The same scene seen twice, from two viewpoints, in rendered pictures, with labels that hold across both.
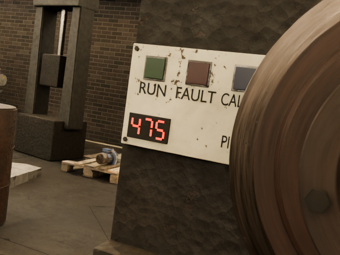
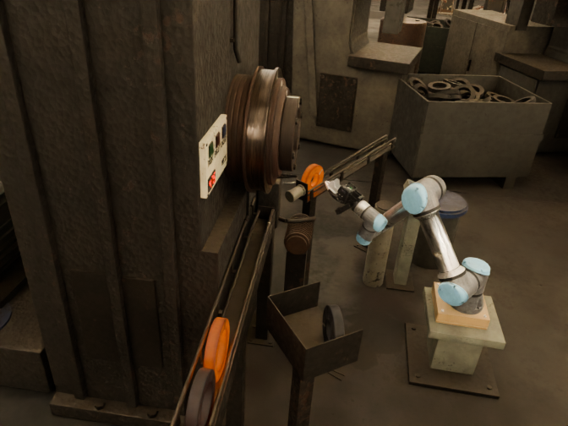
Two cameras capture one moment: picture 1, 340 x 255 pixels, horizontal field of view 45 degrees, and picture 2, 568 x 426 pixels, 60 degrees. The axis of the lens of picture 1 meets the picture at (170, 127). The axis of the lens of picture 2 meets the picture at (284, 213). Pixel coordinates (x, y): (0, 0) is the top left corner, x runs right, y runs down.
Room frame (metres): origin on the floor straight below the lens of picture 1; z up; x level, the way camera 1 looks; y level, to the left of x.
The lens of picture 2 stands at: (0.90, 1.39, 1.78)
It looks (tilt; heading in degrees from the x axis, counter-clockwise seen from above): 30 degrees down; 253
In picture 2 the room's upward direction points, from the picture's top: 4 degrees clockwise
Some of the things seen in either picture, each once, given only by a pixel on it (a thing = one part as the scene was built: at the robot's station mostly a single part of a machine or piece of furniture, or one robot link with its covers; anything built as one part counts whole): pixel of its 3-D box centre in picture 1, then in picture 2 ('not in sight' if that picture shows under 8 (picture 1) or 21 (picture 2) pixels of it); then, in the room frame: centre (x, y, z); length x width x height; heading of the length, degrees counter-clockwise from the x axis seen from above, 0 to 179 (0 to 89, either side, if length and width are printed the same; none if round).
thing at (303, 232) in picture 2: not in sight; (296, 265); (0.21, -0.56, 0.27); 0.22 x 0.13 x 0.53; 67
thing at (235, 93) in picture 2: not in sight; (244, 128); (0.54, -0.34, 1.12); 0.47 x 0.10 x 0.47; 67
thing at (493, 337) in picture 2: not in sight; (461, 316); (-0.42, -0.02, 0.28); 0.32 x 0.32 x 0.04; 65
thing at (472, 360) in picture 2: not in sight; (454, 340); (-0.42, -0.02, 0.13); 0.40 x 0.40 x 0.26; 65
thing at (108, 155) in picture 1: (111, 156); not in sight; (5.13, 0.68, 0.25); 0.40 x 0.24 x 0.22; 157
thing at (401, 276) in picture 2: not in sight; (408, 237); (-0.48, -0.65, 0.31); 0.24 x 0.16 x 0.62; 67
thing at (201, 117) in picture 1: (196, 103); (215, 154); (0.70, -0.04, 1.15); 0.26 x 0.02 x 0.18; 67
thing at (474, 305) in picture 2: not in sight; (467, 294); (-0.42, -0.02, 0.41); 0.15 x 0.15 x 0.10
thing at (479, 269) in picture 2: not in sight; (472, 275); (-0.41, -0.02, 0.52); 0.13 x 0.12 x 0.14; 28
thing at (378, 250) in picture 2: not in sight; (379, 244); (-0.31, -0.67, 0.26); 0.12 x 0.12 x 0.52
